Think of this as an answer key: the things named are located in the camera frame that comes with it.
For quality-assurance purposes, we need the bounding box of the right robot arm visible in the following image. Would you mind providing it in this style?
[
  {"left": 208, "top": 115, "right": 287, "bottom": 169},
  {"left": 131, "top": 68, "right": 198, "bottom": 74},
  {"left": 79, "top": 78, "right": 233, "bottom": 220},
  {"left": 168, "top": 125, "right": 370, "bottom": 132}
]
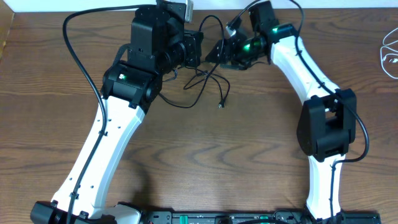
[{"left": 205, "top": 1, "right": 358, "bottom": 223}]

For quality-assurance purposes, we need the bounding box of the white USB cable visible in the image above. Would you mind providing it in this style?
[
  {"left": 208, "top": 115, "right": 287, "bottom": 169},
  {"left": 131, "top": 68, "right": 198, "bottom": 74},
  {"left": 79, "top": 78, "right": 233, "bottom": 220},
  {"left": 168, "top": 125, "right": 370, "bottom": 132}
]
[{"left": 379, "top": 26, "right": 398, "bottom": 80}]

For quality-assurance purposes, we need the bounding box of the thin black USB cable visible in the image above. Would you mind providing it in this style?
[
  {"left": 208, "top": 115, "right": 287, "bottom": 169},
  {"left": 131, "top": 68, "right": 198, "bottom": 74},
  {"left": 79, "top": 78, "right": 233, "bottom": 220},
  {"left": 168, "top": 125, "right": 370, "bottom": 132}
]
[{"left": 183, "top": 67, "right": 231, "bottom": 109}]

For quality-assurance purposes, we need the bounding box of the thick black USB cable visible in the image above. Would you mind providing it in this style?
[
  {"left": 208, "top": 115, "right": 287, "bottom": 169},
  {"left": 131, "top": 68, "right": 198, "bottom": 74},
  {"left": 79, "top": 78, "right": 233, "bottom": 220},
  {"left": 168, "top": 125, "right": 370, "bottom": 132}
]
[{"left": 158, "top": 14, "right": 226, "bottom": 110}]

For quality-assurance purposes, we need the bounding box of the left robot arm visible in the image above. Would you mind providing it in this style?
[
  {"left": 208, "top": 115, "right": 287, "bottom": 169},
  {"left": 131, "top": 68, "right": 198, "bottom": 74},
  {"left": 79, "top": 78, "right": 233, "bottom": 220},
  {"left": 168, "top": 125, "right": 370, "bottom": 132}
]
[{"left": 30, "top": 1, "right": 203, "bottom": 223}]

